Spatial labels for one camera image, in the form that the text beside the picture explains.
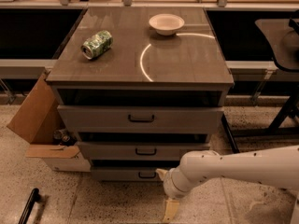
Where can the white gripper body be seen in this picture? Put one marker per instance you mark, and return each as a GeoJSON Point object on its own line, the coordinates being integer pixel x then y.
{"type": "Point", "coordinates": [168, 183]}

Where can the cans inside cardboard box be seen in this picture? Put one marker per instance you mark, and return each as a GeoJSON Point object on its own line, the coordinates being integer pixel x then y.
{"type": "Point", "coordinates": [61, 135]}

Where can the grey drawer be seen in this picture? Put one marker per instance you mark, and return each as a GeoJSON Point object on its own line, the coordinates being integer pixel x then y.
{"type": "Point", "coordinates": [130, 174]}
{"type": "Point", "coordinates": [138, 119]}
{"type": "Point", "coordinates": [137, 152]}

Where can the green crushed soda can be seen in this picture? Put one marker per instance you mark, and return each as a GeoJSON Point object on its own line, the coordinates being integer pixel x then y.
{"type": "Point", "coordinates": [97, 44]}

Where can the grey drawer cabinet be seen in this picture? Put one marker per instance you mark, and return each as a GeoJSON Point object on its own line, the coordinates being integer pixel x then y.
{"type": "Point", "coordinates": [143, 68]}

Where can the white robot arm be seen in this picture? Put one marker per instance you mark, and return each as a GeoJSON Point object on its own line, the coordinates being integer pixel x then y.
{"type": "Point", "coordinates": [276, 167]}

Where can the open cardboard box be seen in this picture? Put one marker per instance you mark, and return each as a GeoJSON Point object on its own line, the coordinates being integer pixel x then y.
{"type": "Point", "coordinates": [36, 121]}

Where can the white ceramic bowl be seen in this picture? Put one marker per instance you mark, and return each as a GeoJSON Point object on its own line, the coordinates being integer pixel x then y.
{"type": "Point", "coordinates": [166, 24]}

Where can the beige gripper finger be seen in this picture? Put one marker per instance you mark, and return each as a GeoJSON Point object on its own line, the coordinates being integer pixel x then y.
{"type": "Point", "coordinates": [170, 209]}
{"type": "Point", "coordinates": [161, 173]}

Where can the black bar on floor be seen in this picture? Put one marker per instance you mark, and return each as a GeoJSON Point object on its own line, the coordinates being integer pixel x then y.
{"type": "Point", "coordinates": [33, 198]}

